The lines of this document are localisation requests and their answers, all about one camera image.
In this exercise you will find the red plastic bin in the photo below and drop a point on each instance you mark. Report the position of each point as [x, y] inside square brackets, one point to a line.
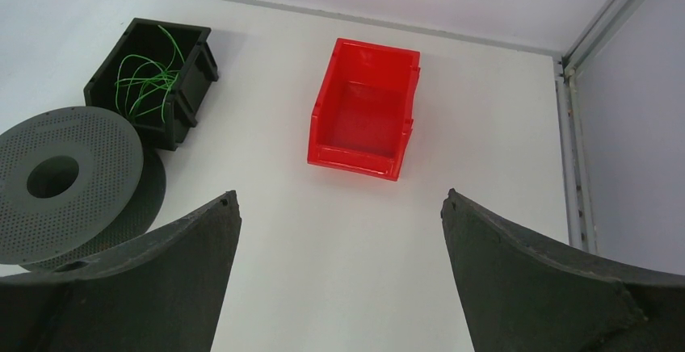
[362, 119]

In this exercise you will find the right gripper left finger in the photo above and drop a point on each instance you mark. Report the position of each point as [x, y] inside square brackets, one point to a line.
[162, 291]

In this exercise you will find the black plastic bin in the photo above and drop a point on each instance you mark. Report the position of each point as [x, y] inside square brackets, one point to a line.
[156, 77]

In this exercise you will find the dark grey cable spool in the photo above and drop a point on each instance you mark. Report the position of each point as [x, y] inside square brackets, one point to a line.
[75, 181]

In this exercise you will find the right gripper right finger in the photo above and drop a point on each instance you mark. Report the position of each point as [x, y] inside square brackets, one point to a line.
[523, 291]

